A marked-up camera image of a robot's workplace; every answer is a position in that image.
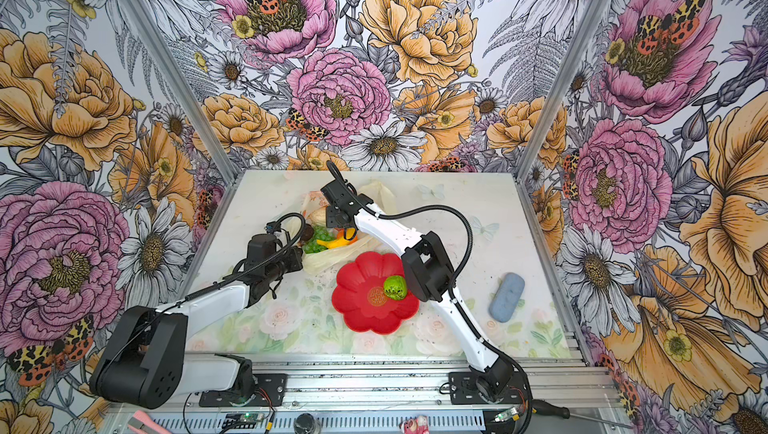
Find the yellow fake banana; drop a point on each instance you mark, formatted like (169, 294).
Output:
(332, 243)

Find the black-handled screwdriver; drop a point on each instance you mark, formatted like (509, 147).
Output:
(545, 408)

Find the brown fake fruit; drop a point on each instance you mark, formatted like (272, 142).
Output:
(307, 234)

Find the orange fake fruit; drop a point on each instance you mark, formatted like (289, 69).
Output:
(349, 235)

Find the red flower-shaped plate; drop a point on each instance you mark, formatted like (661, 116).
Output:
(359, 296)

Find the black round knob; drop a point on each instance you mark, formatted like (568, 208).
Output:
(307, 423)

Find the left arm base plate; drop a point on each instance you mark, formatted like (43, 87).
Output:
(266, 390)

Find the beige fake garlic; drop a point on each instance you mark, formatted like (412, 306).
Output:
(317, 216)

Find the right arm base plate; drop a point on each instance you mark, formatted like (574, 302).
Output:
(465, 388)

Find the pink tool handle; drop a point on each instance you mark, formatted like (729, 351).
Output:
(141, 423)

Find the small pink white toy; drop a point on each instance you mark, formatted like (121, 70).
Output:
(415, 425)

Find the green fake grapes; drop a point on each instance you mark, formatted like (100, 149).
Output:
(312, 247)

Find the translucent cream plastic bag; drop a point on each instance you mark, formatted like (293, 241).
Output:
(324, 262)

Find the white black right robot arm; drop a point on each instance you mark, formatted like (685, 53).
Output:
(430, 275)

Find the aluminium rail frame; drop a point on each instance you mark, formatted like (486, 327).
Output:
(376, 396)

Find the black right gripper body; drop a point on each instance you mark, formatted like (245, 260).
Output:
(333, 219)

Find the green fake lime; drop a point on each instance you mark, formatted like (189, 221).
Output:
(395, 287)

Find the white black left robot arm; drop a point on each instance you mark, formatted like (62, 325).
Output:
(145, 362)

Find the green circuit board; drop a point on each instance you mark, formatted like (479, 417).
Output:
(246, 420)

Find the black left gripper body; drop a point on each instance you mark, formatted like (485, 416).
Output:
(285, 263)

